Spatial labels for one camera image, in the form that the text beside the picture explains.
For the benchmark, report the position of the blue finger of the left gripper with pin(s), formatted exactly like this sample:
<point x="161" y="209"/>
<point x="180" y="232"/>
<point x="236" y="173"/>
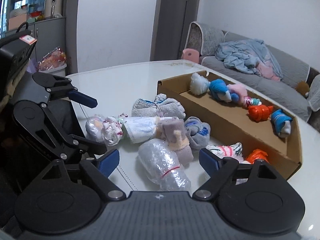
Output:
<point x="82" y="99"/>

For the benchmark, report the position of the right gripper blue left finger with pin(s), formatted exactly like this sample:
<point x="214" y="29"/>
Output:
<point x="108" y="162"/>

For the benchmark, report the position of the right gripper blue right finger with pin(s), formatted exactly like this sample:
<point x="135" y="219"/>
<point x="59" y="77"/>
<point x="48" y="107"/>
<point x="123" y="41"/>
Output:
<point x="210" y="162"/>

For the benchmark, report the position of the white pink striped sock bundle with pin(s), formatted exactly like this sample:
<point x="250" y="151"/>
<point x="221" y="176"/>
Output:
<point x="234" y="151"/>

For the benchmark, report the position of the grey sock with blue flower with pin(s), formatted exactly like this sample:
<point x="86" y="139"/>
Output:
<point x="197" y="132"/>

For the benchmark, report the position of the white floral plastic bundle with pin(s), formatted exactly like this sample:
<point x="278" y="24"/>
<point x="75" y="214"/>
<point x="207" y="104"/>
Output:
<point x="107" y="130"/>

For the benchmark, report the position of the white blue striped sock bundle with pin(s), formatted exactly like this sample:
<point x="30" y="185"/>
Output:
<point x="141" y="129"/>

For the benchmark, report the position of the clear plastic bag bundle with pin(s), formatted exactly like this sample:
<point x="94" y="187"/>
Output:
<point x="162" y="166"/>

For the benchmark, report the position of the mauve sock bundle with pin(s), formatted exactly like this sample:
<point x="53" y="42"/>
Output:
<point x="174" y="132"/>

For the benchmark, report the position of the orange plastic bag bundle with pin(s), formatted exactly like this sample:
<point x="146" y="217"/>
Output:
<point x="260" y="113"/>

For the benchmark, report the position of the grey knitted sock bundle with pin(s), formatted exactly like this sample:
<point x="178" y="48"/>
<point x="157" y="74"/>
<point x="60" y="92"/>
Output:
<point x="162" y="106"/>

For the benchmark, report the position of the teal pink sock bundle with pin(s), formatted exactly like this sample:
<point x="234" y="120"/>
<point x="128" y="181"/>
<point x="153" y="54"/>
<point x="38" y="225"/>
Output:
<point x="249" y="101"/>

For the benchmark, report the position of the white mesh bundle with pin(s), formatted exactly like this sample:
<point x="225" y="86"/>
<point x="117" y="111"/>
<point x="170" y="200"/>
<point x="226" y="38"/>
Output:
<point x="198" y="84"/>

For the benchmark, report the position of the pink fluffy sock bundle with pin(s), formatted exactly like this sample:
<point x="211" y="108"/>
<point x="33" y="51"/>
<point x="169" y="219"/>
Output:
<point x="240" y="90"/>

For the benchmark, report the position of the brown cardboard box tray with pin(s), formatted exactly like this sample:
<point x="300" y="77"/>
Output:
<point x="230" y="123"/>

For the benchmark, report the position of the grey shelf cabinet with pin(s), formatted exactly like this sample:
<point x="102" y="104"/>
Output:
<point x="52" y="22"/>

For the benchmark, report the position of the pink cushion on sofa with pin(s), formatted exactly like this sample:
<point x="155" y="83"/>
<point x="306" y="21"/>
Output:
<point x="266" y="72"/>

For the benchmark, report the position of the grey sofa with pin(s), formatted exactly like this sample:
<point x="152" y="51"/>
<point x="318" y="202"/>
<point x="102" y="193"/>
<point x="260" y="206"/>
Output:
<point x="285" y="79"/>

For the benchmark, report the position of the pink plastic stool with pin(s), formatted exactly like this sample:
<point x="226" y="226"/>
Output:
<point x="190" y="55"/>

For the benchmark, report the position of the light blue blanket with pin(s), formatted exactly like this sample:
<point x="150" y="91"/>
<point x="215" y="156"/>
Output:
<point x="244" y="55"/>

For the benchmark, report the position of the brown plush toy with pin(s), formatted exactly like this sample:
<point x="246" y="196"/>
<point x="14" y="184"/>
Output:
<point x="303" y="89"/>

